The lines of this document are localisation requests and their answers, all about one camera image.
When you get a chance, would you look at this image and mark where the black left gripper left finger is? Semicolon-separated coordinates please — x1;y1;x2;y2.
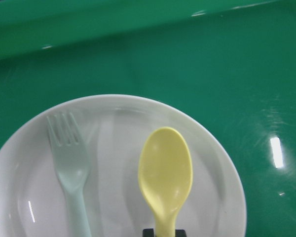
142;229;155;237

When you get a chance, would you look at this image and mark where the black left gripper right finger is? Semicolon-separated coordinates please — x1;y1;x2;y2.
175;229;186;237

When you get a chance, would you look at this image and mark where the yellow plastic spoon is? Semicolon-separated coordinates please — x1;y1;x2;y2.
138;127;193;237

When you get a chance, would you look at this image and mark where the pale green plastic fork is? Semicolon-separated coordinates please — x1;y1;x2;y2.
47;113;92;237

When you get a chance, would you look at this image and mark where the white round plate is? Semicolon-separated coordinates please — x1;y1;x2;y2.
0;95;247;237

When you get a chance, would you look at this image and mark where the green plastic tray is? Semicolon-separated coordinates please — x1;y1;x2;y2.
0;0;296;237

